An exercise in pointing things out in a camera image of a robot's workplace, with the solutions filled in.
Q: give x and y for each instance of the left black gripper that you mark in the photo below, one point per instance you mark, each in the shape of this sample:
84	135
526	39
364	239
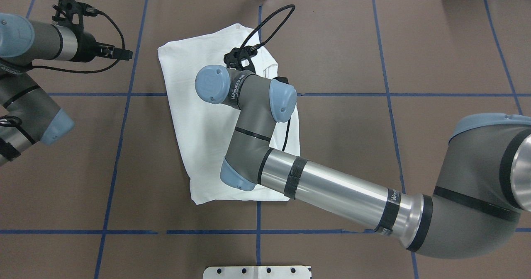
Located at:
88	49

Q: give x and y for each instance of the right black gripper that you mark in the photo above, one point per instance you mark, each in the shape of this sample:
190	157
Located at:
282	80

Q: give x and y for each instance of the white long-sleeve printed shirt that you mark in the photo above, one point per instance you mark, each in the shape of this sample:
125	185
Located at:
204	130

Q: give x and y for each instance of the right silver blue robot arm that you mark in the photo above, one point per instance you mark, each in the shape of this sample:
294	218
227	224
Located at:
481	191

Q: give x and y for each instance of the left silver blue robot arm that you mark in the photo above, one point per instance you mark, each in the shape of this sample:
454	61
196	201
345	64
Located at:
32	115

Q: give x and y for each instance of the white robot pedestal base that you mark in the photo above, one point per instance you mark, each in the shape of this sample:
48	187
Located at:
258	272

